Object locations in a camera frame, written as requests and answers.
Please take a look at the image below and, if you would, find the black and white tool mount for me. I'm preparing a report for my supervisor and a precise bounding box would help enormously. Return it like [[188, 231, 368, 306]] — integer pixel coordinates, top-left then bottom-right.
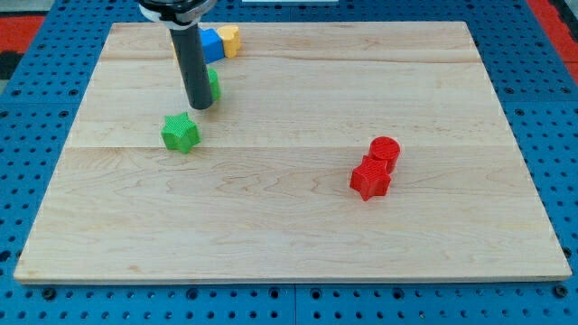
[[138, 0, 217, 30]]

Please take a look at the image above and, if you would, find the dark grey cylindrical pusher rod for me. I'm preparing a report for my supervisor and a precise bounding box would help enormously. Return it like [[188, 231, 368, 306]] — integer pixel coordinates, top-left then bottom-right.
[[170, 24, 213, 110]]

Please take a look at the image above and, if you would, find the green circle block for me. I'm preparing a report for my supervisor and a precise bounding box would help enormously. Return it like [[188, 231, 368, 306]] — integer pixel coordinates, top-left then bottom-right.
[[208, 67, 221, 101]]

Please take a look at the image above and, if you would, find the yellow heart block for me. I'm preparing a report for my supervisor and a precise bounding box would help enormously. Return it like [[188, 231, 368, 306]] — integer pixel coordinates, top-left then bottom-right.
[[217, 24, 241, 58]]

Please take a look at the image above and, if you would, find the red circle block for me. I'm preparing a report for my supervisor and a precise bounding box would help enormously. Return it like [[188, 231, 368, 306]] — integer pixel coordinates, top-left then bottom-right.
[[368, 136, 401, 174]]

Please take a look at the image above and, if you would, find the blue cube block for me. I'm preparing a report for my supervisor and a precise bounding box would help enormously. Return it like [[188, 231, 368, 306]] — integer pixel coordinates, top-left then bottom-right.
[[200, 29, 225, 64]]

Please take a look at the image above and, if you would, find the green star block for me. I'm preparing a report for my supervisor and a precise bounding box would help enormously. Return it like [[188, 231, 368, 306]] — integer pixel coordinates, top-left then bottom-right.
[[161, 112, 200, 153]]

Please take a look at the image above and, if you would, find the light wooden board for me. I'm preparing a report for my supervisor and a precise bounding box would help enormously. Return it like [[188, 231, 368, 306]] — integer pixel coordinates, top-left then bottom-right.
[[14, 22, 572, 284]]

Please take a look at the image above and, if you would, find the red star block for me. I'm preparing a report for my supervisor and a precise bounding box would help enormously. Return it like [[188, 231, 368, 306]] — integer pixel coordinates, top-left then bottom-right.
[[350, 155, 391, 201]]

